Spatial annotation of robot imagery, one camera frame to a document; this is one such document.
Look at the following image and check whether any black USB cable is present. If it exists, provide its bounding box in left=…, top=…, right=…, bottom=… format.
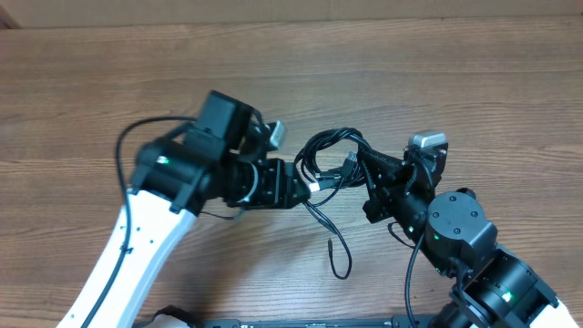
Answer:
left=293, top=127, right=373, bottom=281

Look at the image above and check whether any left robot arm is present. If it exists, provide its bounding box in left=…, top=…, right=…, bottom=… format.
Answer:
left=59, top=91, right=311, bottom=327

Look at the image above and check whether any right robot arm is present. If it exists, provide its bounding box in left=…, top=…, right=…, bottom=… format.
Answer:
left=357, top=143, right=576, bottom=327

